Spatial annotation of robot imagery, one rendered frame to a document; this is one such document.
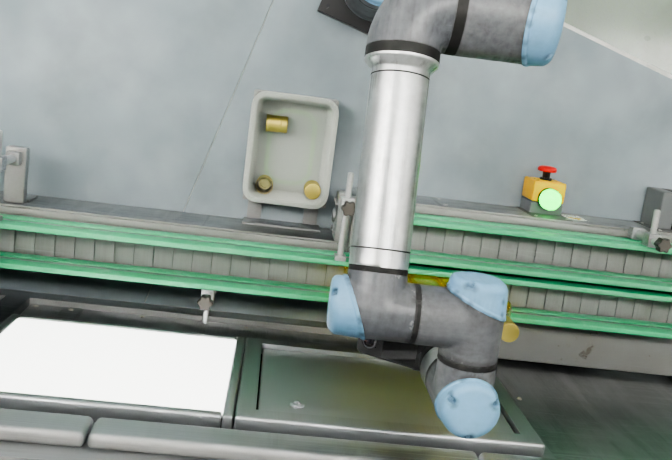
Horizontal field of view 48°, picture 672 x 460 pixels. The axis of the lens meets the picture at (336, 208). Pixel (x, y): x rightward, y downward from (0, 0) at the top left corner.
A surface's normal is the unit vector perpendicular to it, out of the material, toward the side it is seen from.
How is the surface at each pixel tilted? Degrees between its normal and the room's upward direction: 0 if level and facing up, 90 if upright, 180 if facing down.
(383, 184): 22
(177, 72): 0
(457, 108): 0
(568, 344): 0
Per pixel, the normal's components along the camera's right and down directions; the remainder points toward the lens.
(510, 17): 0.00, 0.33
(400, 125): 0.17, -0.05
